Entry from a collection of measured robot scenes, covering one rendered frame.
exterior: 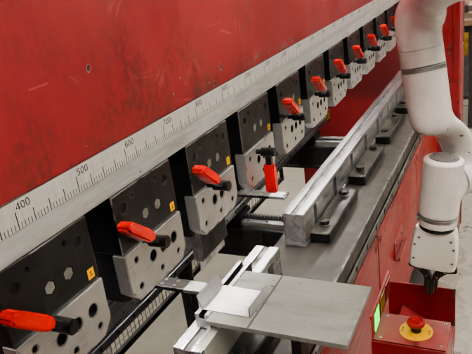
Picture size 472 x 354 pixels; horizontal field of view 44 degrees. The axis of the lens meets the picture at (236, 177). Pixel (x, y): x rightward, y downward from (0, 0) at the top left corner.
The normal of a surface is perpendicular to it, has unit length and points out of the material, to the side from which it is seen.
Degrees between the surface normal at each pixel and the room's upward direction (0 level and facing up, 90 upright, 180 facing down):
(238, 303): 0
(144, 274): 90
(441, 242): 88
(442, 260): 89
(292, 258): 0
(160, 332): 0
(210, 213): 90
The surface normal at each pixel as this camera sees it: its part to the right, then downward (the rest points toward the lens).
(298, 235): -0.42, 0.37
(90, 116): 0.90, 0.04
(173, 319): -0.13, -0.93
